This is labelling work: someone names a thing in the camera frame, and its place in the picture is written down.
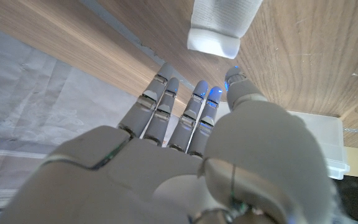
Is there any grey tape line marking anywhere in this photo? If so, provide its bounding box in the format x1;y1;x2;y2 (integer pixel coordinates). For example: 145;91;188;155
79;0;196;91

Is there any printed window backdrop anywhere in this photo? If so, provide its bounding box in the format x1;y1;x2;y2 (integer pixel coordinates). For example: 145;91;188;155
0;21;183;215

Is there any translucent white plastic bin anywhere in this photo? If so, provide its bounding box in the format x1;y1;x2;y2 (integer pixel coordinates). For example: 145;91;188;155
286;110;351;180

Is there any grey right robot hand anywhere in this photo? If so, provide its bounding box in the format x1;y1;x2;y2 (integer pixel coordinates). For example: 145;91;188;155
0;63;344;224

